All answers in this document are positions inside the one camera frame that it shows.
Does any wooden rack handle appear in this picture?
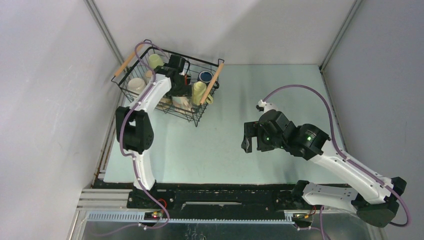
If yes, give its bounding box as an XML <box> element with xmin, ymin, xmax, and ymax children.
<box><xmin>113</xmin><ymin>43</ymin><xmax>144</xmax><ymax>77</ymax></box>
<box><xmin>199</xmin><ymin>61</ymin><xmax>225</xmax><ymax>105</ymax></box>

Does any grey striped mug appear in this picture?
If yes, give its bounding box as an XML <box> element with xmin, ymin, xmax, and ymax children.
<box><xmin>143</xmin><ymin>70</ymin><xmax>153</xmax><ymax>85</ymax></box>

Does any pale yellow mug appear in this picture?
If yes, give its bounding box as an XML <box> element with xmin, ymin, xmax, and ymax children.
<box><xmin>191</xmin><ymin>81</ymin><xmax>207</xmax><ymax>106</ymax></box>

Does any left wooden rack handle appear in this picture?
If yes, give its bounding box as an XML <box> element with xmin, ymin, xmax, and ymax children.
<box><xmin>113</xmin><ymin>43</ymin><xmax>144</xmax><ymax>77</ymax></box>

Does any right wooden rack handle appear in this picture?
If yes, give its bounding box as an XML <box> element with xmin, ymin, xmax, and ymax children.
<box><xmin>199</xmin><ymin>61</ymin><xmax>225</xmax><ymax>105</ymax></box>

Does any floral painted ceramic mug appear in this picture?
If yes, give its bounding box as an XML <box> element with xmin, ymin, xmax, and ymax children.
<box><xmin>171</xmin><ymin>96</ymin><xmax>192</xmax><ymax>114</ymax></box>

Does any black wire dish rack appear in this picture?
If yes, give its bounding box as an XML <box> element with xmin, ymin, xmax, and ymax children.
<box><xmin>111</xmin><ymin>40</ymin><xmax>225</xmax><ymax>126</ymax></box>

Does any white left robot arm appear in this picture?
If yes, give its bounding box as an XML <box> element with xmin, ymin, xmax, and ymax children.
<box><xmin>115</xmin><ymin>54</ymin><xmax>192</xmax><ymax>208</ymax></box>

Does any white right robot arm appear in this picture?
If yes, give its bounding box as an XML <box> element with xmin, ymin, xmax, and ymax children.
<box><xmin>241</xmin><ymin>101</ymin><xmax>407</xmax><ymax>228</ymax></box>

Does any light green cup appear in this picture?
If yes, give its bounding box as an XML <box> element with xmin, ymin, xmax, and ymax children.
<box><xmin>147</xmin><ymin>53</ymin><xmax>164</xmax><ymax>70</ymax></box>

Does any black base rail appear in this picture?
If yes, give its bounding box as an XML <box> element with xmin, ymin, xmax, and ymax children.
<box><xmin>126</xmin><ymin>180</ymin><xmax>355</xmax><ymax>221</ymax></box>

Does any grey cable duct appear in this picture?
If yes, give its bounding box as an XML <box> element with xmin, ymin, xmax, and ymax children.
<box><xmin>86</xmin><ymin>211</ymin><xmax>296</xmax><ymax>225</ymax></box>

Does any dark blue mug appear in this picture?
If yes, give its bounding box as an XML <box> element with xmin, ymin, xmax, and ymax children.
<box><xmin>197</xmin><ymin>70</ymin><xmax>214</xmax><ymax>85</ymax></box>

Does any white ribbed mug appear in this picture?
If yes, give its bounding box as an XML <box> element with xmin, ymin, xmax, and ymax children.
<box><xmin>127</xmin><ymin>77</ymin><xmax>146</xmax><ymax>96</ymax></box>

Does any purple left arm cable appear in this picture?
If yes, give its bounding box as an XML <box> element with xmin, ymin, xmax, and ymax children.
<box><xmin>89</xmin><ymin>41</ymin><xmax>170</xmax><ymax>237</ymax></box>

